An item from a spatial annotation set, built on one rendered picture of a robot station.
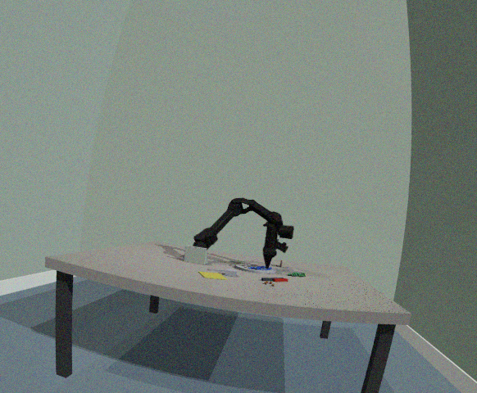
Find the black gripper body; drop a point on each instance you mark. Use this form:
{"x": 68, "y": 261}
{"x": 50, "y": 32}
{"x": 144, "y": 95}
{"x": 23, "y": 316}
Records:
{"x": 269, "y": 246}

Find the yellow flat rectangle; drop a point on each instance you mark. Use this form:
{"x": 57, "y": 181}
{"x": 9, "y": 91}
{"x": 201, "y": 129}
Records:
{"x": 213, "y": 275}

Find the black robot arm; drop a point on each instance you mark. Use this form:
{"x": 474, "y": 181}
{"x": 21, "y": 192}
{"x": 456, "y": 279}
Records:
{"x": 274, "y": 224}

